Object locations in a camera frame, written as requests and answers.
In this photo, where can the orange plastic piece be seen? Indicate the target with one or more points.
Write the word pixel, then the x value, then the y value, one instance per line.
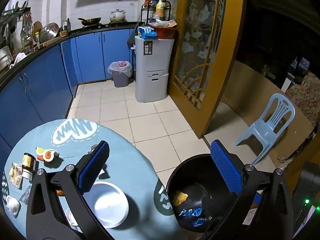
pixel 59 192

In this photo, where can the blue packet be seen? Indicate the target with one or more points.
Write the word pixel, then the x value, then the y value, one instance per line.
pixel 147 32

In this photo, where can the brown bottle with white cap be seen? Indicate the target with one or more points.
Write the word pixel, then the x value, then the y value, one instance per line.
pixel 28 165

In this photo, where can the black kitchen countertop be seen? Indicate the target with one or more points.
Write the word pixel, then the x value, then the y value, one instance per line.
pixel 37 51

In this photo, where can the yellow wrapper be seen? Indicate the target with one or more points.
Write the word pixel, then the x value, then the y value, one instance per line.
pixel 180 197

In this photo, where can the yellow bottle on rack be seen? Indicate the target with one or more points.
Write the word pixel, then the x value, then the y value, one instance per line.
pixel 160 7

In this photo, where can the wall utensil rack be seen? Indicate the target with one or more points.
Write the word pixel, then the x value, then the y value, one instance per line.
pixel 15 20

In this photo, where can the grey plastic drawer cabinet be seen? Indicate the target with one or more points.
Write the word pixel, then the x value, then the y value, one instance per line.
pixel 152 75

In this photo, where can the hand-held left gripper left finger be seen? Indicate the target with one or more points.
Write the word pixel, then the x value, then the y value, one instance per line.
pixel 93 165

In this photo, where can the steel bowl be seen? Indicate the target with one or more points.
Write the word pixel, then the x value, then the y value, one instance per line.
pixel 50 32

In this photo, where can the blue foil wrapper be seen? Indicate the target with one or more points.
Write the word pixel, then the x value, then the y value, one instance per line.
pixel 191 212
pixel 198 222

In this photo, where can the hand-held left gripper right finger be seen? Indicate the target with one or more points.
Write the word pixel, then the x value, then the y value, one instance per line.
pixel 226 170

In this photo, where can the brown cardboard sheet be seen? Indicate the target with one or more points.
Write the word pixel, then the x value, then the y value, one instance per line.
pixel 250 87

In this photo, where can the white cloth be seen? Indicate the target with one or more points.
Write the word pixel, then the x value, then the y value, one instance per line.
pixel 18 58

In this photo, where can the black wok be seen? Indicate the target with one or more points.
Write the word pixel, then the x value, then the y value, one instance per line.
pixel 90 20

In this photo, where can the white crumpled tissue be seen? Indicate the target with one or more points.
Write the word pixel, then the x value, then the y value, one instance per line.
pixel 12 205

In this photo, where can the light blue plastic chair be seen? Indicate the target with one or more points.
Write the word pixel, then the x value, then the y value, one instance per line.
pixel 270 127

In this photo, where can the clear plastic wrapper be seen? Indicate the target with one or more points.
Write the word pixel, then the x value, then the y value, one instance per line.
pixel 25 196

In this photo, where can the clear bag of beige snacks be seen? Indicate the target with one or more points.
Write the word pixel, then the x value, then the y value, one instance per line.
pixel 15 175

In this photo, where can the black trash bin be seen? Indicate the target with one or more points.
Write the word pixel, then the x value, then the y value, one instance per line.
pixel 195 170

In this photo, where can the grey waste bin with bag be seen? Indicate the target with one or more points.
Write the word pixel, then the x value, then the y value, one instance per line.
pixel 121 75

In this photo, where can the steel cooking pot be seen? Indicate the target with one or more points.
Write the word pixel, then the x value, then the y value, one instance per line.
pixel 117 16

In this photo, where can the red basket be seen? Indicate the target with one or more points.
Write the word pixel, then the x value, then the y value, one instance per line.
pixel 163 31

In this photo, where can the orange snack cup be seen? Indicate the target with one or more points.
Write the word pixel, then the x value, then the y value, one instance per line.
pixel 50 155

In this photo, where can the floral sofa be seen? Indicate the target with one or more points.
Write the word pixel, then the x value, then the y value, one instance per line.
pixel 307 95

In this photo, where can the small white plastic cup lid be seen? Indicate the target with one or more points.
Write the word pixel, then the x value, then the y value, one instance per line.
pixel 71 217

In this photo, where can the wooden door with patterned glass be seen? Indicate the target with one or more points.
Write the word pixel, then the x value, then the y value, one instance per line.
pixel 217 67

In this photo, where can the blue kitchen cabinets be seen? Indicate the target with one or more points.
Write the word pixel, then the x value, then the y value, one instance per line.
pixel 45 87

